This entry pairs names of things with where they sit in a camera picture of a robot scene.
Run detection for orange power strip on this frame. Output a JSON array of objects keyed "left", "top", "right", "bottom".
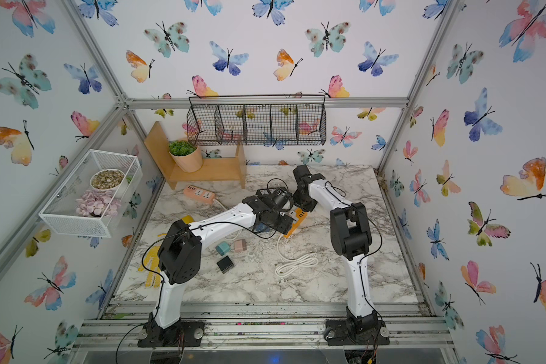
[{"left": 284, "top": 208, "right": 308, "bottom": 239}]

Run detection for teal plug adapter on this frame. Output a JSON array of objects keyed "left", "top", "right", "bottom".
[{"left": 215, "top": 242, "right": 231, "bottom": 256}]

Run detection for pink power strip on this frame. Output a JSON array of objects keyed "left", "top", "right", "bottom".
[{"left": 183, "top": 185, "right": 216, "bottom": 205}]

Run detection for black plug adapter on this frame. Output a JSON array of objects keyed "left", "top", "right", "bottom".
[{"left": 217, "top": 256, "right": 234, "bottom": 274}]

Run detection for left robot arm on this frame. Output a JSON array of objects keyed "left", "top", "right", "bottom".
[{"left": 153, "top": 187, "right": 293, "bottom": 329}]

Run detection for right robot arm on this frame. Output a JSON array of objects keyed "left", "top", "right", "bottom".
[{"left": 293, "top": 165, "right": 379, "bottom": 327}]

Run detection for pink plug adapter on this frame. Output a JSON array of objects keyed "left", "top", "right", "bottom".
[{"left": 233, "top": 239, "right": 247, "bottom": 253}]

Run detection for wooden shelf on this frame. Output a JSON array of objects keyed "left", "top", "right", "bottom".
[{"left": 144, "top": 121, "right": 247, "bottom": 190}]

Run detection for potted green plant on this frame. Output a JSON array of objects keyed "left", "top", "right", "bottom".
[{"left": 168, "top": 140, "right": 203, "bottom": 173}]

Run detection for yellow toy shovel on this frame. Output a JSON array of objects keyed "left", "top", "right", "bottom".
[{"left": 137, "top": 214, "right": 196, "bottom": 289}]

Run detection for bowl of pebbles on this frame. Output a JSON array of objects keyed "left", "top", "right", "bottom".
[{"left": 89, "top": 169, "right": 125, "bottom": 191}]

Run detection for pink succulent flowers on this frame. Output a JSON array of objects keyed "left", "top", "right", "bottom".
[{"left": 75, "top": 190, "right": 121, "bottom": 218}]

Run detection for white cable of orange strip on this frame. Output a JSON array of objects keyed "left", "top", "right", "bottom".
[{"left": 275, "top": 234, "right": 320, "bottom": 278}]

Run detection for black wire basket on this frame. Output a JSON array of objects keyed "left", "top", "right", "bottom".
[{"left": 185, "top": 94, "right": 327, "bottom": 150}]

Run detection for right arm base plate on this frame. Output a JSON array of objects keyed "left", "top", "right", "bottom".
[{"left": 322, "top": 319, "right": 391, "bottom": 347}]

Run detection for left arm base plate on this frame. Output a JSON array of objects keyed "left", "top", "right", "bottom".
[{"left": 137, "top": 318, "right": 205, "bottom": 348}]

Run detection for white wire basket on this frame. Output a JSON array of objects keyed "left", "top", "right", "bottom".
[{"left": 39, "top": 150, "right": 143, "bottom": 238}]

